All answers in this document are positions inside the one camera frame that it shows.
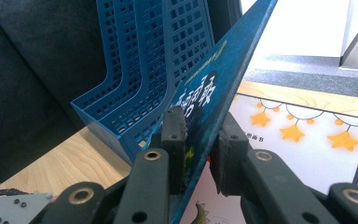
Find white panel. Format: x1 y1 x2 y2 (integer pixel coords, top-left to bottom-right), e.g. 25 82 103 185
241 0 352 59

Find dark grey chair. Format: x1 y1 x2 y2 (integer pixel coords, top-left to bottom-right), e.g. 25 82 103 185
0 0 113 195

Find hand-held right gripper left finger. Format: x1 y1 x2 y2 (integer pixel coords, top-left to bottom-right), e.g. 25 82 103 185
160 105 189 196

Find blue plastic file rack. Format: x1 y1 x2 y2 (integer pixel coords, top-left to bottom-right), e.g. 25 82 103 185
70 0 216 166

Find blue cartoon picture book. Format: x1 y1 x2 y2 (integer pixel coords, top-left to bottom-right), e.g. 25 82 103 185
150 0 358 224

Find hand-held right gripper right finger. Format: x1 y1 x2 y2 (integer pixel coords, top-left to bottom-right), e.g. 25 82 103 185
210 111 252 198

